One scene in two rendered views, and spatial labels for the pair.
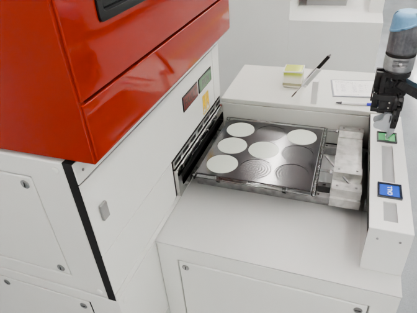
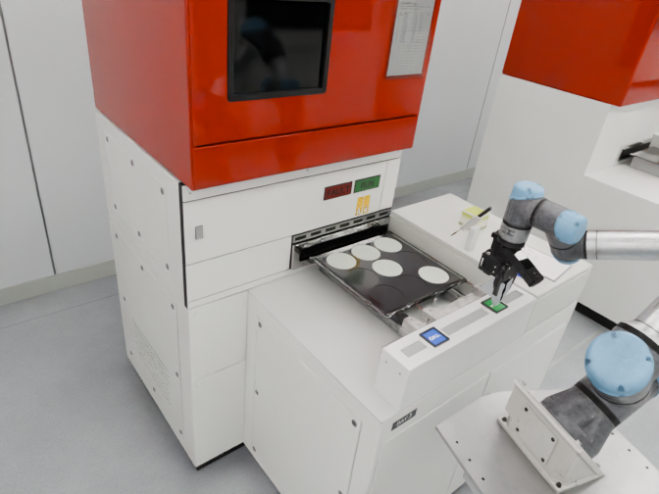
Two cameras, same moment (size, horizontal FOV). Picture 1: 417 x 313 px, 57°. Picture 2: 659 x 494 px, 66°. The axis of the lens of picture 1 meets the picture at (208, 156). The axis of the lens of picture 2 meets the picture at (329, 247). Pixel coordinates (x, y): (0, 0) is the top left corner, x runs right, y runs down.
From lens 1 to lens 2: 0.72 m
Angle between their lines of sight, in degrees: 22
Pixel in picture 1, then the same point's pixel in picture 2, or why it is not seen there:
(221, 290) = (277, 359)
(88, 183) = (191, 205)
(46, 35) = (184, 98)
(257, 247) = (312, 332)
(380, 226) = (390, 351)
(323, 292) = (335, 392)
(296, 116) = (446, 256)
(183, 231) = (273, 295)
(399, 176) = (460, 334)
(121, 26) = (249, 109)
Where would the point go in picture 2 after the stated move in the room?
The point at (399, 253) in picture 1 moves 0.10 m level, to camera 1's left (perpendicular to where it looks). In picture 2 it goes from (399, 384) to (362, 368)
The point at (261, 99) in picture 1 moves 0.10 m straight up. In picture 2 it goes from (425, 226) to (430, 201)
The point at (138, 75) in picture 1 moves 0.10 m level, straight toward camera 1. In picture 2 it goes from (257, 147) to (238, 159)
